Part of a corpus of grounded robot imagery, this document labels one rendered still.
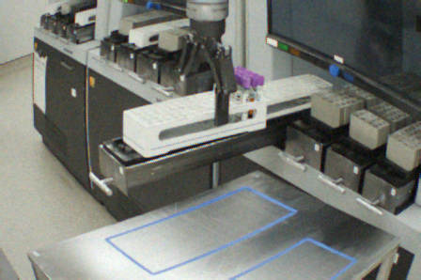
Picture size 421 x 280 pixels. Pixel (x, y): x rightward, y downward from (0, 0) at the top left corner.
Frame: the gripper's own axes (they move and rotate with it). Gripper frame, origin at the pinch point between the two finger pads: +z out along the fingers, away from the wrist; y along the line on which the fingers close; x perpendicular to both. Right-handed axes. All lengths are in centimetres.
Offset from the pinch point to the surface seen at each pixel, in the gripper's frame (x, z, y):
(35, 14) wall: 77, 45, -362
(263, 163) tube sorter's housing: 25.3, 24.4, -10.6
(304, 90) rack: 35.4, 5.4, -7.1
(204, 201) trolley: -12.9, 9.8, 18.0
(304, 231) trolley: -5.6, 9.8, 38.8
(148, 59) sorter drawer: 25, 11, -66
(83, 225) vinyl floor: 13, 92, -108
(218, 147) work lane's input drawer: 6.5, 12.5, -4.3
